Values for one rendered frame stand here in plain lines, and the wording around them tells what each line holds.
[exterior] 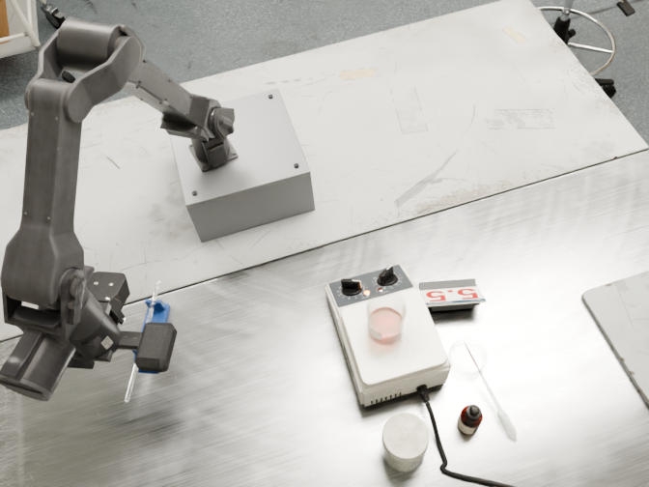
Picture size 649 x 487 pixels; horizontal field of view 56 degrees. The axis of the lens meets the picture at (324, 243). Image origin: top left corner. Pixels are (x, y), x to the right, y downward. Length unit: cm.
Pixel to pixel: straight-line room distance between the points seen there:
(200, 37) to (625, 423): 244
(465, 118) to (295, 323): 52
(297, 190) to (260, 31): 195
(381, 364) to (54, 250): 43
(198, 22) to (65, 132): 240
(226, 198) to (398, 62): 52
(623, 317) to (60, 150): 80
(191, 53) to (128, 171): 171
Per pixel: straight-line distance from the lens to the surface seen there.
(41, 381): 71
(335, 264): 100
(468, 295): 95
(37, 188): 67
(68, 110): 65
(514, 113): 123
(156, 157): 121
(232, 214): 101
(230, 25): 297
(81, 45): 70
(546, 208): 110
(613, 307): 102
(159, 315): 100
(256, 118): 107
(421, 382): 86
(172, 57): 287
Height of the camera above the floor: 176
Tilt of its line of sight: 57 degrees down
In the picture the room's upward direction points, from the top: 7 degrees counter-clockwise
